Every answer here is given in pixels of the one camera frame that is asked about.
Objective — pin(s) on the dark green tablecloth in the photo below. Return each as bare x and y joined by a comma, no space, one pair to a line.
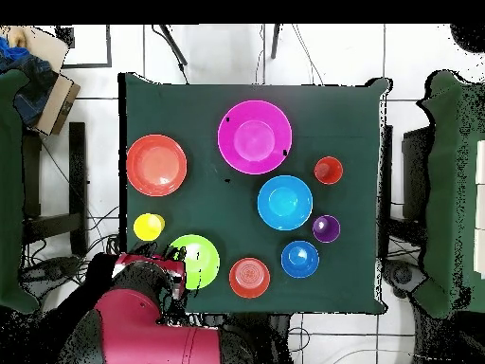
212,212

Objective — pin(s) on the green cloth covered table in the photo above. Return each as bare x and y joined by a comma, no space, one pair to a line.
443,189
9,189

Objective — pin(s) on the dark blue small bowl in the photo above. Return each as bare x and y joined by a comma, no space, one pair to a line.
299,259

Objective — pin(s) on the black pedestal foot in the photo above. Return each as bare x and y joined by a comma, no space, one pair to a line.
403,275
49,269

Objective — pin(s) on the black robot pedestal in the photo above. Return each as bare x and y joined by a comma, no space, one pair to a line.
265,341

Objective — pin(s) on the tan cardboard sheet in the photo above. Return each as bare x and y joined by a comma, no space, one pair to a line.
45,45

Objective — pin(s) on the orange shallow plastic bowl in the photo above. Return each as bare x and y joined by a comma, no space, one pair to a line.
156,165

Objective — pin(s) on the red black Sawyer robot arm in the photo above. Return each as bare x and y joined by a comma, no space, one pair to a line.
151,333

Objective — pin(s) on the orange small plastic bowl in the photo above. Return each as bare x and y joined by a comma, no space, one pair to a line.
249,278

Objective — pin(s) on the light blue medium bowl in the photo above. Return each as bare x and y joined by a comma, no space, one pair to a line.
285,203

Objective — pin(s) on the orange plastic cup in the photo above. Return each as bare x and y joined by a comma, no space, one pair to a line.
328,170

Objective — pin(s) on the black square floor frame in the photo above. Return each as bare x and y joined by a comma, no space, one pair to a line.
108,45

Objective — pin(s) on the purple plastic cup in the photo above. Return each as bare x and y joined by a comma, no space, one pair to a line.
326,229

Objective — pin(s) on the white boxes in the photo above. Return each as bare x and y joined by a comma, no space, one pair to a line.
481,208

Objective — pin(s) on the lemon yellow plastic cup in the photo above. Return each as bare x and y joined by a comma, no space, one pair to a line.
149,226

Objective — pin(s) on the brown cardboard box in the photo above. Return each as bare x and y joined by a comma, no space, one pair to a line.
57,106

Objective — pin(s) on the black tripod leg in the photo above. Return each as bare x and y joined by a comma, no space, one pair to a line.
275,41
174,44

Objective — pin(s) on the black chair frame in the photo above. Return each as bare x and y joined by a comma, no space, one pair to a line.
415,170
77,170

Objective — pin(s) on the pink large plastic bowl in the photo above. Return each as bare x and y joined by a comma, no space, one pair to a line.
254,137

